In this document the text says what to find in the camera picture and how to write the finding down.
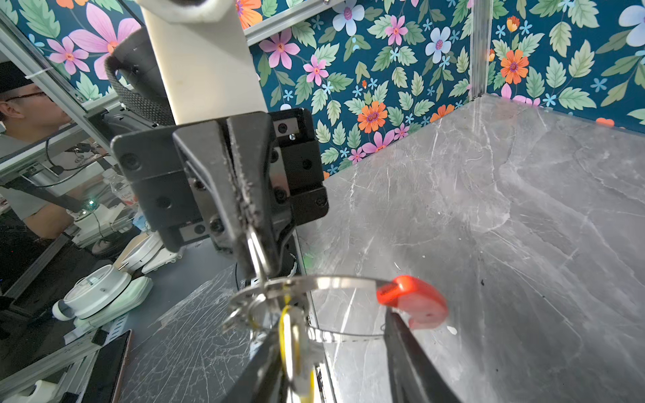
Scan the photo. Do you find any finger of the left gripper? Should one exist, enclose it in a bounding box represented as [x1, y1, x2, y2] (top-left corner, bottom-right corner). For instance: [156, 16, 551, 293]
[173, 121, 262, 279]
[227, 112, 281, 277]

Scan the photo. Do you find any person behind glass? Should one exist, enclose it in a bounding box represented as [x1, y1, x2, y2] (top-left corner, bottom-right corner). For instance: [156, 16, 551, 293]
[0, 59, 132, 240]

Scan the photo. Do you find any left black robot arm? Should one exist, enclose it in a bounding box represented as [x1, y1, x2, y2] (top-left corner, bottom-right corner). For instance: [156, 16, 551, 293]
[105, 29, 329, 280]

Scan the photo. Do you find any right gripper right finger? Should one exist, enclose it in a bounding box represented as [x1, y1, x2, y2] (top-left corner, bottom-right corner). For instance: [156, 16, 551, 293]
[384, 309, 460, 403]

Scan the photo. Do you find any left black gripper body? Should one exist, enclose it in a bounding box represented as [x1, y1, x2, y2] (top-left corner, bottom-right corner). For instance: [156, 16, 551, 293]
[112, 108, 329, 252]

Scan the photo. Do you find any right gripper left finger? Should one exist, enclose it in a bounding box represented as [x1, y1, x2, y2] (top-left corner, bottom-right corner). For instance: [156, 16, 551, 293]
[221, 331, 287, 403]

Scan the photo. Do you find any keyring with coloured keys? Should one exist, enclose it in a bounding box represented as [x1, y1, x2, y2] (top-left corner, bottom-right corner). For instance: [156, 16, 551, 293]
[221, 223, 449, 403]

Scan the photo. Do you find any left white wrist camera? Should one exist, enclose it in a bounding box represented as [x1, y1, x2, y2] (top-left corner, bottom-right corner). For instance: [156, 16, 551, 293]
[138, 0, 267, 124]

